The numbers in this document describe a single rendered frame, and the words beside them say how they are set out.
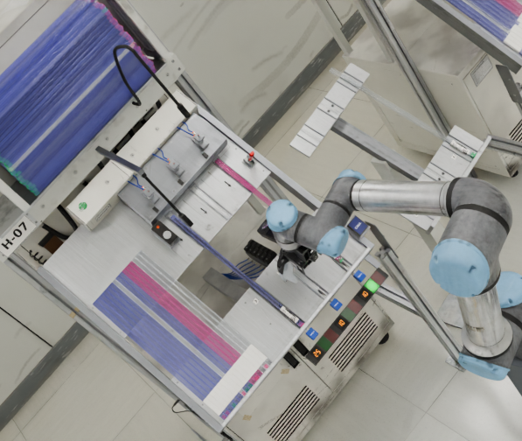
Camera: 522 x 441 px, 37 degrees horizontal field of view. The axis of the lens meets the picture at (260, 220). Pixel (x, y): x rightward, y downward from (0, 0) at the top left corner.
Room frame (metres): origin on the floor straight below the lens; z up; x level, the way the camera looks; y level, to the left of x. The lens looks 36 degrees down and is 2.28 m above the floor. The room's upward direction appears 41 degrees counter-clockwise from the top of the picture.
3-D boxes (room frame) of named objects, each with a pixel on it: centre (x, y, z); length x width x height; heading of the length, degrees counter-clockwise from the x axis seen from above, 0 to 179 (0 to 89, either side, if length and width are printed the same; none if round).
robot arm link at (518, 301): (1.21, -0.33, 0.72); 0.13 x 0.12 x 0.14; 119
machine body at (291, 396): (2.22, 0.28, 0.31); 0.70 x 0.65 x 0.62; 104
